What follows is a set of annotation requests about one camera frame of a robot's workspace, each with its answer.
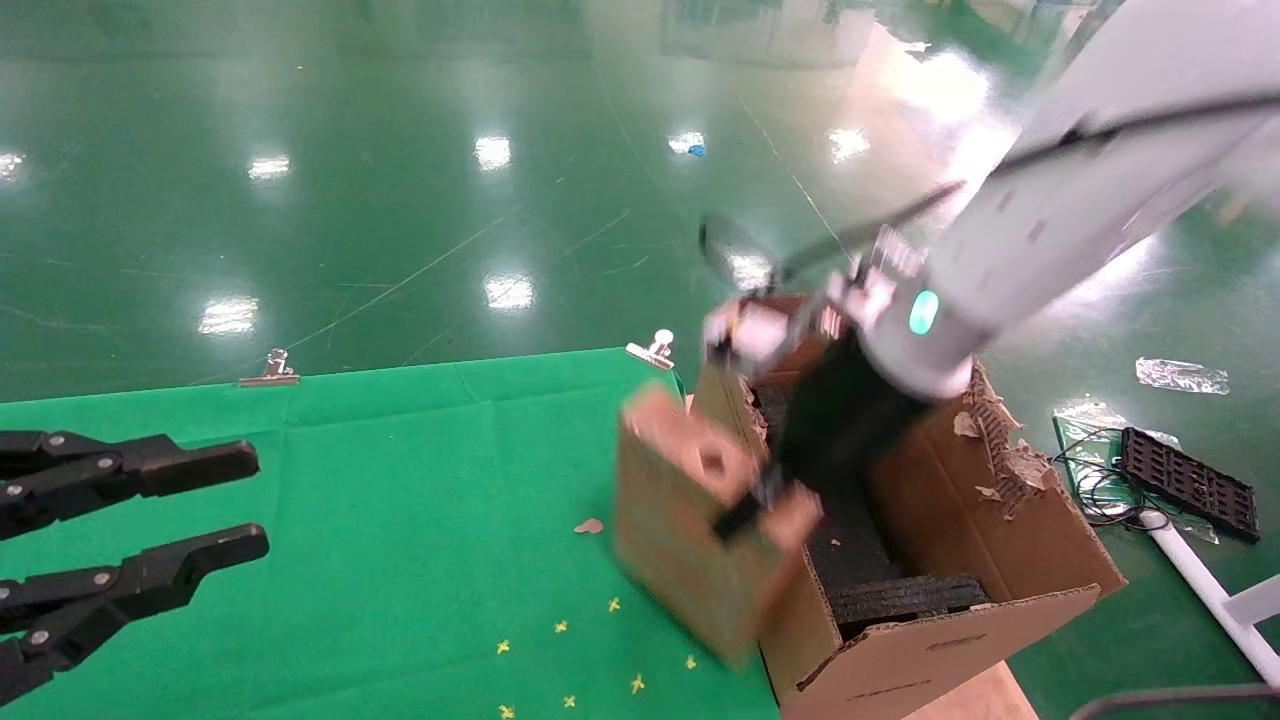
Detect silver metal binder clip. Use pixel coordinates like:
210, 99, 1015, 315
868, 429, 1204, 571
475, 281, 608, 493
626, 329, 676, 371
238, 348, 301, 388

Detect thin black wires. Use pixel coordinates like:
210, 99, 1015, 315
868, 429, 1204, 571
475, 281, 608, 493
1050, 430, 1169, 528

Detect clear bag with green sheet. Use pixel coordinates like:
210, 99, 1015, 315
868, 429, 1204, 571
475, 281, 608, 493
1052, 398, 1221, 546

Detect green table cloth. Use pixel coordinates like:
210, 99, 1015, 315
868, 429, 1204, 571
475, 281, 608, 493
0, 347, 781, 720

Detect white table leg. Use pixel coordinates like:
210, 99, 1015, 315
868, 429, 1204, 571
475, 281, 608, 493
1143, 510, 1280, 693

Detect crumpled clear plastic bag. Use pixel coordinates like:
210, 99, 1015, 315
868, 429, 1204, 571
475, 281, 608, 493
1136, 357, 1230, 395

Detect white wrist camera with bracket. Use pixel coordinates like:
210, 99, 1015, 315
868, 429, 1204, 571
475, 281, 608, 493
703, 230, 896, 366

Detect large open cardboard carton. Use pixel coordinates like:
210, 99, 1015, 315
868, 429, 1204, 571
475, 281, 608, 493
690, 295, 1127, 720

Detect black plastic grid tray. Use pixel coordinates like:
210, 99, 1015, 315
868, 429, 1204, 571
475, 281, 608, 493
1119, 427, 1261, 545

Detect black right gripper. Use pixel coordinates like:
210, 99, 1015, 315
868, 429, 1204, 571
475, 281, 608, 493
712, 328, 937, 543

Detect grey cable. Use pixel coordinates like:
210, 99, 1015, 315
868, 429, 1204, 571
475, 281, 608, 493
1068, 682, 1280, 720

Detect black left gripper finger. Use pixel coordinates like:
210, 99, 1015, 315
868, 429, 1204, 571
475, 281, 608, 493
0, 430, 262, 542
0, 524, 271, 704

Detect small brown cardboard box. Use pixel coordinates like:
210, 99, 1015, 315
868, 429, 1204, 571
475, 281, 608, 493
612, 385, 823, 671

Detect brown cardboard sheet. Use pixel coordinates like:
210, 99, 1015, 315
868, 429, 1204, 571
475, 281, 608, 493
903, 660, 1041, 720

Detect black foam strip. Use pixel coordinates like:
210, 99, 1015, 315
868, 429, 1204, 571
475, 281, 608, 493
828, 574, 991, 641

